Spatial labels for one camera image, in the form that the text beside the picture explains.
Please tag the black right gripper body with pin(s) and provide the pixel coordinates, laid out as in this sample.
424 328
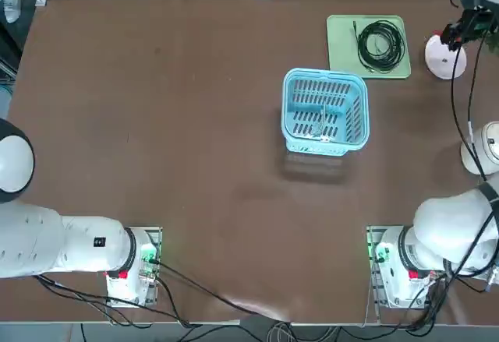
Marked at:
466 22

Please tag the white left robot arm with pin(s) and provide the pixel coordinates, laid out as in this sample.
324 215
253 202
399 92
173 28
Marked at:
78 248

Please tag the pink round plate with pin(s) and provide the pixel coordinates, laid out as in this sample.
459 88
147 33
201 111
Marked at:
438 65

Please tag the blue slotted plastic basket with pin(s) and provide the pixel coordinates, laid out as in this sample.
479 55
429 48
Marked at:
286 108

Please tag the green plastic tray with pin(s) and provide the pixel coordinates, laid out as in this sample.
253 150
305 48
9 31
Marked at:
341 46

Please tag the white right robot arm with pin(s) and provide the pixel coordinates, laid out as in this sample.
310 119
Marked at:
448 221

